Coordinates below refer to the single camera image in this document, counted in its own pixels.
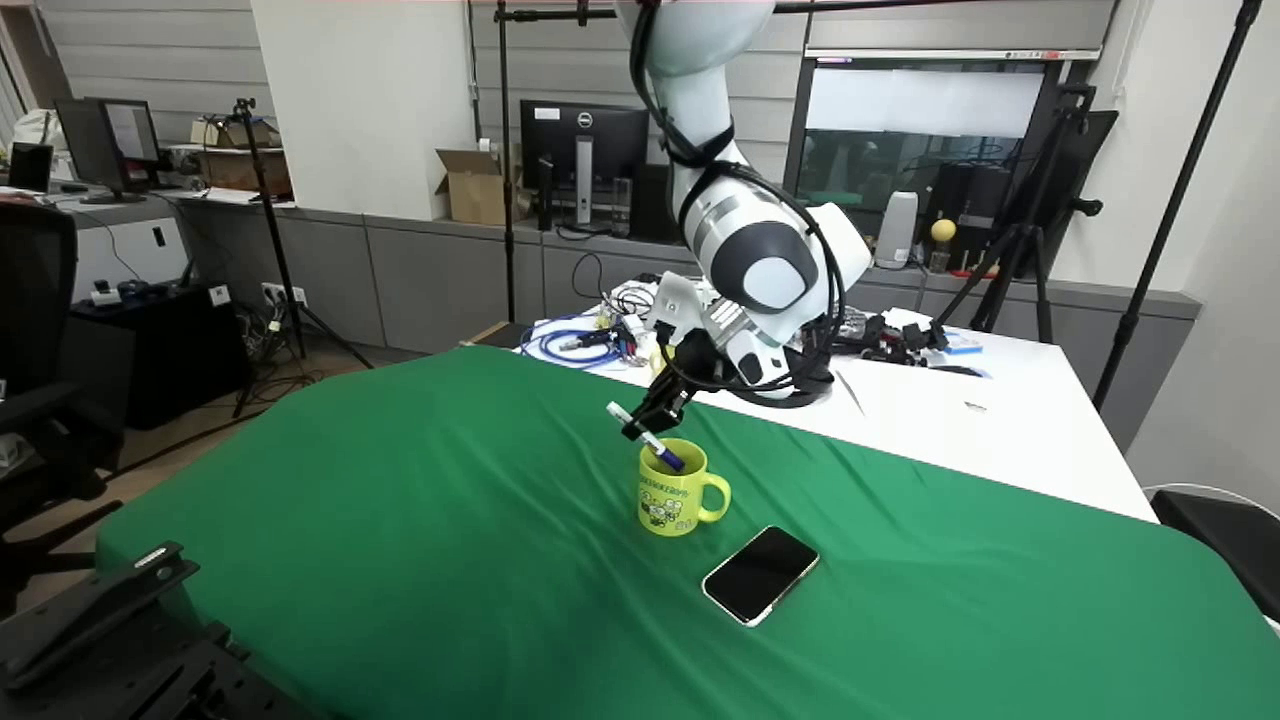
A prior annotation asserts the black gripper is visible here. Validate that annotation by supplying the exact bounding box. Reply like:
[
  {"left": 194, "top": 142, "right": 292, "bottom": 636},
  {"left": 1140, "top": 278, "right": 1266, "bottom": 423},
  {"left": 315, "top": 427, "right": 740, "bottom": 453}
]
[{"left": 621, "top": 327, "right": 726, "bottom": 445}]

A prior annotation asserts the white marker with blue cap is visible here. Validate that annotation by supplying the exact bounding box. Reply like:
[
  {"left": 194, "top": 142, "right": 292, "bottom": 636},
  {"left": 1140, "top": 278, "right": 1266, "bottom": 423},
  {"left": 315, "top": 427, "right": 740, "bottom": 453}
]
[{"left": 603, "top": 396, "right": 690, "bottom": 476}]

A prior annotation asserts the yellow cartoon mug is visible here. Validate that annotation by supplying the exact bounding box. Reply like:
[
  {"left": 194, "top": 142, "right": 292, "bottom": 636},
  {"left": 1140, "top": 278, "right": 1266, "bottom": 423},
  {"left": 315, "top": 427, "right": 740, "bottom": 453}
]
[{"left": 631, "top": 436, "right": 736, "bottom": 544}]

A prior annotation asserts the pile of white parts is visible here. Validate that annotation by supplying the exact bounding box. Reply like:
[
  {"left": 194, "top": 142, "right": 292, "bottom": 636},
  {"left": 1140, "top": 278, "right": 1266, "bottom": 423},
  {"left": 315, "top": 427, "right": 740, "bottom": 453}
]
[{"left": 596, "top": 272, "right": 671, "bottom": 352}]

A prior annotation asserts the black smartphone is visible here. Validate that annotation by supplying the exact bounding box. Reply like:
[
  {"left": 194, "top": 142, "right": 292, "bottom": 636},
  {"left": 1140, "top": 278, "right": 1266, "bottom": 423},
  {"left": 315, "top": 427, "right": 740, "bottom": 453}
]
[{"left": 697, "top": 520, "right": 822, "bottom": 630}]

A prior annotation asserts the black speaker box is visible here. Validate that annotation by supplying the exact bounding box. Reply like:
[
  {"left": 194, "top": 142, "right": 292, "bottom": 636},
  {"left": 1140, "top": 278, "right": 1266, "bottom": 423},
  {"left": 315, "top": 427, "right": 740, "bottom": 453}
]
[{"left": 627, "top": 160, "right": 685, "bottom": 246}]

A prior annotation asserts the pile of black gadgets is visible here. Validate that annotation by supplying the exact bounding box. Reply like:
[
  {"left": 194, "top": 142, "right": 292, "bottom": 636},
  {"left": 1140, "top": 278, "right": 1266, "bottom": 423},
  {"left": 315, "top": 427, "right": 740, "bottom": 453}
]
[{"left": 837, "top": 305, "right": 950, "bottom": 372}]

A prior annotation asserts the black computer monitor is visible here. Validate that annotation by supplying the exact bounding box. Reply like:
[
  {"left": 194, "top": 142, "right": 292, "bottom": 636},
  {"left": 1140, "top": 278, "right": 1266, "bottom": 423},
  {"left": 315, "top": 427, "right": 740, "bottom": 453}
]
[{"left": 515, "top": 97, "right": 650, "bottom": 233}]

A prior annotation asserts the open cardboard box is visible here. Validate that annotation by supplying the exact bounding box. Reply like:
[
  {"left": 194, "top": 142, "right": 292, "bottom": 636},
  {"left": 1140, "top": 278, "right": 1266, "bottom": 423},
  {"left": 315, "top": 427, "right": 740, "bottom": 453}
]
[{"left": 434, "top": 142, "right": 511, "bottom": 226}]

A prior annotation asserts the green table cloth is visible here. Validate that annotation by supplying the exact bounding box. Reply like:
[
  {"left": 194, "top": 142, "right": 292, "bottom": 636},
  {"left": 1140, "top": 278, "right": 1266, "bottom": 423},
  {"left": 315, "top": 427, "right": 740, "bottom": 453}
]
[{"left": 93, "top": 341, "right": 1280, "bottom": 720}]

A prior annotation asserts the black vertical pole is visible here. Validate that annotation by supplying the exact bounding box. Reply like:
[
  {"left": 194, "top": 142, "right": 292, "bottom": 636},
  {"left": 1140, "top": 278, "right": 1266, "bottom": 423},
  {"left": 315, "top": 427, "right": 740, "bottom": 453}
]
[{"left": 493, "top": 0, "right": 524, "bottom": 331}]

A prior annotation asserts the white cylindrical container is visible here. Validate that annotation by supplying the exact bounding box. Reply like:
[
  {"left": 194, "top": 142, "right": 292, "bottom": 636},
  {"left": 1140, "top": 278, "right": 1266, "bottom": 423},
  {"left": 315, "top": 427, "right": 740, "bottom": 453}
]
[{"left": 872, "top": 189, "right": 922, "bottom": 272}]

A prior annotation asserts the dark framed window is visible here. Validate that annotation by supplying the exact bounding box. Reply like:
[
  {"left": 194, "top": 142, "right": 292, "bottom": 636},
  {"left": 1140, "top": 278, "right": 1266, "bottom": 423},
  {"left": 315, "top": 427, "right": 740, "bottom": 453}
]
[{"left": 781, "top": 53, "right": 1073, "bottom": 250}]

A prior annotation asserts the black folded tripod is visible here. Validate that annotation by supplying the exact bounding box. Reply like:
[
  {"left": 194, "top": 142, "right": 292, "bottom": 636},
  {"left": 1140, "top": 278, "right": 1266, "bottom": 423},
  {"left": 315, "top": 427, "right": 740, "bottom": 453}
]
[{"left": 933, "top": 82, "right": 1111, "bottom": 349}]

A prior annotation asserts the black low cabinet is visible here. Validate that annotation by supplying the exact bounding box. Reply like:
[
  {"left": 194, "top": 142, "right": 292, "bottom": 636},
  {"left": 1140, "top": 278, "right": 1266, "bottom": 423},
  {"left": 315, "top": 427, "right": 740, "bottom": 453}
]
[{"left": 70, "top": 275, "right": 254, "bottom": 430}]

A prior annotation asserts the black slanted light stand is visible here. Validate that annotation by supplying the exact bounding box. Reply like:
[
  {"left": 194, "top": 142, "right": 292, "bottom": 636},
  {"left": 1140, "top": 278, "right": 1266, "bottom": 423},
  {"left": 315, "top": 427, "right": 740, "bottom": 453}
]
[{"left": 1093, "top": 0, "right": 1266, "bottom": 411}]

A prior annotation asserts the black chair seat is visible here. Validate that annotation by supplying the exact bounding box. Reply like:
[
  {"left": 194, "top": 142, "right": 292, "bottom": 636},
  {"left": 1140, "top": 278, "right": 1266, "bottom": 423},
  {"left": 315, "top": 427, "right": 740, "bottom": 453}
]
[{"left": 1146, "top": 484, "right": 1280, "bottom": 628}]

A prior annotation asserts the small desktop monitor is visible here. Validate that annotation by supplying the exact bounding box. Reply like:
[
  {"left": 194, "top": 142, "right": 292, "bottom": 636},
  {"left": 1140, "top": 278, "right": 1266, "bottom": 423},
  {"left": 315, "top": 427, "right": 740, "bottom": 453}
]
[{"left": 50, "top": 93, "right": 170, "bottom": 204}]

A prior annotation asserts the black metal stand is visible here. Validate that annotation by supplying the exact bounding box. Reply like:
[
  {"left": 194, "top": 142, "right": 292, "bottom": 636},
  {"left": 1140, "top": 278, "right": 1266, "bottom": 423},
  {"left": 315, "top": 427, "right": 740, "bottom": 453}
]
[{"left": 0, "top": 537, "right": 276, "bottom": 720}]

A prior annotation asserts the black office chair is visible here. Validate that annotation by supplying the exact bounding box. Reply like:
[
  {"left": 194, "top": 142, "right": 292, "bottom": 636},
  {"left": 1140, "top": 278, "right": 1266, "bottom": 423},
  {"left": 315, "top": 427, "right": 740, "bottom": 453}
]
[{"left": 0, "top": 194, "right": 140, "bottom": 620}]

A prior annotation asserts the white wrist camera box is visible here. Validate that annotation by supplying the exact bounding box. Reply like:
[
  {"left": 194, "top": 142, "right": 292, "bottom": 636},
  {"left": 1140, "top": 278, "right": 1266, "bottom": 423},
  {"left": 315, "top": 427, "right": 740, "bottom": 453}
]
[{"left": 647, "top": 268, "right": 790, "bottom": 396}]

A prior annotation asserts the blue coiled cable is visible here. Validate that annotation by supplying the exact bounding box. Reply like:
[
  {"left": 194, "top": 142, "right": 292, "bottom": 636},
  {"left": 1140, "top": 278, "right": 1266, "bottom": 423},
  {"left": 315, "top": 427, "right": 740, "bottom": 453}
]
[{"left": 526, "top": 321, "right": 631, "bottom": 372}]

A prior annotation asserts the black camera tripod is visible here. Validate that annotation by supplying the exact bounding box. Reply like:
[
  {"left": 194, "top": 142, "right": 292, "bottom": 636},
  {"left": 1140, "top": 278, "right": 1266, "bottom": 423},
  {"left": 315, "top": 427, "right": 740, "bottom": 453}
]
[{"left": 219, "top": 93, "right": 374, "bottom": 418}]

